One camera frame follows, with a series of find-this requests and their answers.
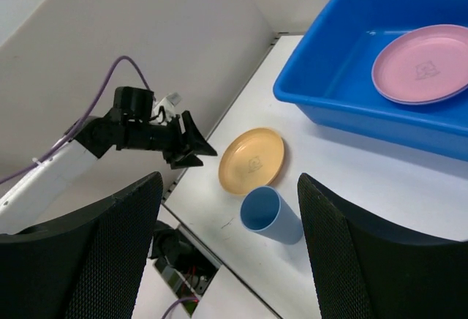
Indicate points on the blue plastic bin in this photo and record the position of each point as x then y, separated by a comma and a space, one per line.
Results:
328, 75

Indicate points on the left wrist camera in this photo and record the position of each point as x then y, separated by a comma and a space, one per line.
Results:
165, 109

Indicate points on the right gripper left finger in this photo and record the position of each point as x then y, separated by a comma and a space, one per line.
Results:
85, 264

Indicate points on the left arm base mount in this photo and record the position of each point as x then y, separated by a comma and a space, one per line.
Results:
187, 270

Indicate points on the pink plastic plate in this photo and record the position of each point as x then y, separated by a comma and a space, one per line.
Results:
426, 51

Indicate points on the blue plastic cup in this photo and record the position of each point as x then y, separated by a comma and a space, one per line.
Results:
265, 212

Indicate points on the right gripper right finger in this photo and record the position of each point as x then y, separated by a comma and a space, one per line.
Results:
365, 266

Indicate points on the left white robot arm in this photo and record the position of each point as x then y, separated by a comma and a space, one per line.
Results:
71, 157

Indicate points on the yellow plastic plate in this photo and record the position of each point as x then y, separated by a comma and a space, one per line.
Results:
253, 159

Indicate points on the purple plastic plate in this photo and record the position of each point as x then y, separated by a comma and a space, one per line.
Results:
419, 91

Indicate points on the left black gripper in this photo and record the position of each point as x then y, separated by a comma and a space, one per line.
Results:
168, 139

